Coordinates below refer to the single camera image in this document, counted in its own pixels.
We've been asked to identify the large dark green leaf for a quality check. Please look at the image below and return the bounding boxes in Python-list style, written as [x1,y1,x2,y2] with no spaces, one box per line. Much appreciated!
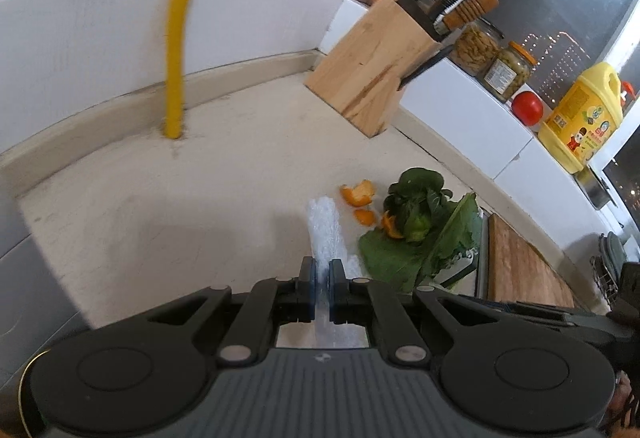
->
[358,229,426,293]

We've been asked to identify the orange peel piece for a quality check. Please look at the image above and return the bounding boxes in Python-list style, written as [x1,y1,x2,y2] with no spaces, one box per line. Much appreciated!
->
[381,212,404,240]
[340,179,376,208]
[354,208,378,227]

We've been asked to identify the green white carton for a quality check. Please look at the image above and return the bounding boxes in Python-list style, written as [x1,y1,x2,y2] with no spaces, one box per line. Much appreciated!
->
[433,247,480,288]

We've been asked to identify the dark bok choy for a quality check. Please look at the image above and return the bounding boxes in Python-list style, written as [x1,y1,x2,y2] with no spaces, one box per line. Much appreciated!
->
[383,167,457,244]

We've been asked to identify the black trash bin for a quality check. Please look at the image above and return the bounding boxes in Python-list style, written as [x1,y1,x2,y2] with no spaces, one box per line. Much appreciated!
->
[17,349,49,438]

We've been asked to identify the person's right hand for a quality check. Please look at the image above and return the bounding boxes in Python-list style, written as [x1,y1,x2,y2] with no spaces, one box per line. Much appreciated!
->
[602,372,639,438]

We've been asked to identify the wooden cutting board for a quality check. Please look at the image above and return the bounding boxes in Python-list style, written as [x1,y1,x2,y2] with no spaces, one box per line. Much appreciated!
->
[488,214,575,308]

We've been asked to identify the small green leaf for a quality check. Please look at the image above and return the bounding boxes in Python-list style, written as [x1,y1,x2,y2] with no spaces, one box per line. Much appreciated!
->
[414,193,482,286]

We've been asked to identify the dark cloth on rack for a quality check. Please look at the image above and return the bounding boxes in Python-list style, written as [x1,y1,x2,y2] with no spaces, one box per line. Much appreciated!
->
[598,232,627,288]

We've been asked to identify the small steel pot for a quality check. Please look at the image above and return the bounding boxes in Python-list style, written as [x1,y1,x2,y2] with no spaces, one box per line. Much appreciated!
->
[574,165,615,210]

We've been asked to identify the wooden knife block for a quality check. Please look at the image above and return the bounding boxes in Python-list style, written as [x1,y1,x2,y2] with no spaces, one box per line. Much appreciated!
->
[305,0,439,138]

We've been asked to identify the red tomato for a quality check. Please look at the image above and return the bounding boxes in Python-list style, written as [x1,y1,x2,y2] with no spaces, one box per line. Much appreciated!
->
[511,90,544,127]

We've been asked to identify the yellow dish soap bottle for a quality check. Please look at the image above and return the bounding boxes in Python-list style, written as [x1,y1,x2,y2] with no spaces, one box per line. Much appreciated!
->
[537,61,624,175]

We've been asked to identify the pickle jar orange lid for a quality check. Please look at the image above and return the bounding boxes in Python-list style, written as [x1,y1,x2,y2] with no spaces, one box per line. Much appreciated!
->
[480,42,537,103]

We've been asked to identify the pickle jar dark lid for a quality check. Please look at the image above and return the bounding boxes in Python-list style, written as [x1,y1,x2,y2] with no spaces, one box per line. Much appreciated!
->
[449,19,504,76]

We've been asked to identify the yellow vertical pipe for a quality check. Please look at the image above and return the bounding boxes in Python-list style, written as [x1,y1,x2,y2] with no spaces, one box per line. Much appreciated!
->
[164,0,190,140]

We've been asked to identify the wooden handled knife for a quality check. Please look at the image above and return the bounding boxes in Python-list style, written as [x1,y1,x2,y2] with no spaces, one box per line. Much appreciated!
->
[435,0,499,36]

